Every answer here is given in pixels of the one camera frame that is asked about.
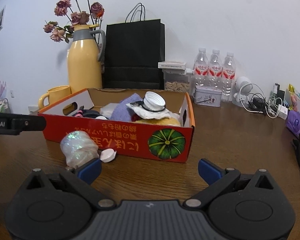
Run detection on iridescent plastic ball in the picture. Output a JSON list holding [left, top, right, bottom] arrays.
[[60, 131, 99, 168]]

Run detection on dried rose bouquet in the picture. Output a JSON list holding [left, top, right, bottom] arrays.
[[43, 0, 105, 43]]

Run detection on white round camera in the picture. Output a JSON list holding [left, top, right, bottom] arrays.
[[232, 76, 253, 106]]

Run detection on yellow mug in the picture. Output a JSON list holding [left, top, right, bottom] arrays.
[[38, 85, 71, 109]]

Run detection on water bottle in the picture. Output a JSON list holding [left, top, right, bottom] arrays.
[[209, 49, 223, 88], [190, 48, 209, 97], [222, 52, 236, 101]]

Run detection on clear seed container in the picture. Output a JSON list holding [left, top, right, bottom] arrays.
[[158, 61, 193, 93]]

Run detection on colourful snack packet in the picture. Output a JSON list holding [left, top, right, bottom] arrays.
[[288, 84, 300, 113]]

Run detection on small printed tin box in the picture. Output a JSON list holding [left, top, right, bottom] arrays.
[[193, 85, 222, 107]]

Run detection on water bottle left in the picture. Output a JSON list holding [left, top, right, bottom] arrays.
[[190, 48, 209, 97]]

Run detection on water bottle right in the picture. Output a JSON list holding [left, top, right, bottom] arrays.
[[222, 52, 236, 101]]

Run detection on yellow thermos jug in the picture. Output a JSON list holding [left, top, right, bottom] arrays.
[[67, 25, 106, 94]]

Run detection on orange cardboard box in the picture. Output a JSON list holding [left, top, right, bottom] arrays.
[[38, 88, 195, 163]]

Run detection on purple tissue pack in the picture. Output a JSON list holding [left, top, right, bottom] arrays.
[[286, 111, 300, 137]]

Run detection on small white cap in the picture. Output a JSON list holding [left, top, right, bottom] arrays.
[[100, 148, 116, 163]]

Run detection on yellow plush toy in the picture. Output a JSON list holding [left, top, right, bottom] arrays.
[[135, 118, 181, 127]]

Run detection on tangled charger cables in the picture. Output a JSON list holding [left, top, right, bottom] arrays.
[[238, 82, 289, 120]]

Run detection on purple knit cloth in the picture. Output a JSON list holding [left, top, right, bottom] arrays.
[[110, 93, 142, 122]]

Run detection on white face mask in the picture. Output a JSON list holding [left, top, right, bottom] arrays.
[[126, 103, 173, 120]]

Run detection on black paper bag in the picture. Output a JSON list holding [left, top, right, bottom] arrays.
[[102, 3, 165, 90]]

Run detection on water bottle middle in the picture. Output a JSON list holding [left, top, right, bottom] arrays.
[[209, 49, 223, 88]]

